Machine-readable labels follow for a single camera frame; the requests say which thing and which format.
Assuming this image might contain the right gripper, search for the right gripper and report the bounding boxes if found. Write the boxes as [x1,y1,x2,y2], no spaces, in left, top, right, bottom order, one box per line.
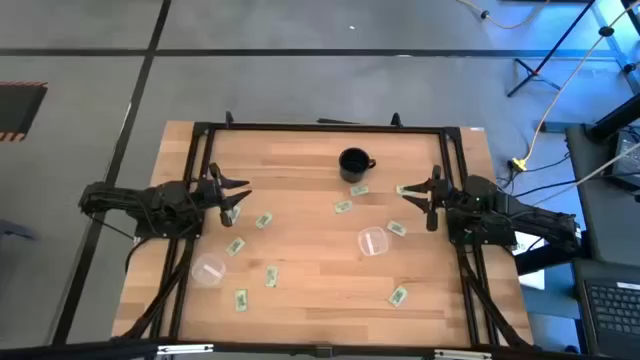
[401,164,459,233]

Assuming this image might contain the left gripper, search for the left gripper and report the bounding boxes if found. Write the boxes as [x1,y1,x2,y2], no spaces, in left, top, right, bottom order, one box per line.
[192,162,254,229]

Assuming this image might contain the square clear plastic container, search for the square clear plastic container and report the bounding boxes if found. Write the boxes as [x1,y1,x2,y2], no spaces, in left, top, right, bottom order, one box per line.
[356,226,391,258]

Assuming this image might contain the round clear plastic container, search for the round clear plastic container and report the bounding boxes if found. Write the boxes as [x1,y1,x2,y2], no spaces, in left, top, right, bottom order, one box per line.
[191,252,228,288]

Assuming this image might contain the black mug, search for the black mug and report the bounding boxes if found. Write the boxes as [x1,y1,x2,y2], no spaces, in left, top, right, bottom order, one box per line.
[337,146,378,184]

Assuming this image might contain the white paper sheet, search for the white paper sheet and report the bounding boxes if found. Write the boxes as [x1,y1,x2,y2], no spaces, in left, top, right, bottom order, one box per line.
[512,230,546,291]

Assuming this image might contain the black crossbeam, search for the black crossbeam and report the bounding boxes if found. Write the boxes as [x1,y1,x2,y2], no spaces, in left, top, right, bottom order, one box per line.
[0,338,596,360]

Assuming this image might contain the grey side desk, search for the grey side desk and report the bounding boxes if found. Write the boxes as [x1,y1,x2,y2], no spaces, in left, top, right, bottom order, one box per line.
[564,122,640,266]

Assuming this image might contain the black tripod stand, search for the black tripod stand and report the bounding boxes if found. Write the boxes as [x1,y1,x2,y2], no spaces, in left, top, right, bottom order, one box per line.
[505,0,597,99]

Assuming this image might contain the black beam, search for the black beam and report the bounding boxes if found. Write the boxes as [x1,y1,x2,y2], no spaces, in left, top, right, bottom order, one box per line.
[584,92,640,144]

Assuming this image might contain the dark electronic device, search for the dark electronic device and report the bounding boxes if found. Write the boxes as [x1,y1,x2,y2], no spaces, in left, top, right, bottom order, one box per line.
[612,127,640,189]

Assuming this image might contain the black laptop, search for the black laptop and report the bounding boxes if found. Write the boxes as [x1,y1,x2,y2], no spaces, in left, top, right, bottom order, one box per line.
[582,278,640,359]

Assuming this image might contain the grey chair base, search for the grey chair base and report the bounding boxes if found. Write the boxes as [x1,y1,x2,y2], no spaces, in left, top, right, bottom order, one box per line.
[0,218,39,241]

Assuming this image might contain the black floor hatch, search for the black floor hatch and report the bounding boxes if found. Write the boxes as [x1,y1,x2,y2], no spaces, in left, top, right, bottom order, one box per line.
[0,80,50,143]

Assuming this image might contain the grey metal stand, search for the grey metal stand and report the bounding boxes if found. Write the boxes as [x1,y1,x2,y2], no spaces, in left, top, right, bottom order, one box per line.
[589,0,640,96]

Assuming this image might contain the yellow power cable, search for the yellow power cable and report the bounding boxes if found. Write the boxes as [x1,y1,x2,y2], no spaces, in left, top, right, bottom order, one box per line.
[509,0,640,174]

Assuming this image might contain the silver metal bracket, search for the silver metal bracket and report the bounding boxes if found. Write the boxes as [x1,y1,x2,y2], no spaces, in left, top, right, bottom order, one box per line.
[156,343,215,356]
[433,348,494,360]

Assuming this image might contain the white cable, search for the white cable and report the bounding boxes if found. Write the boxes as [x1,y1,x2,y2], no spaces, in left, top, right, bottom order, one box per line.
[534,149,640,206]

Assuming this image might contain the long yellowish cable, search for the long yellowish cable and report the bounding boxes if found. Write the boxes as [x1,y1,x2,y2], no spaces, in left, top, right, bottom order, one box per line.
[455,0,552,30]

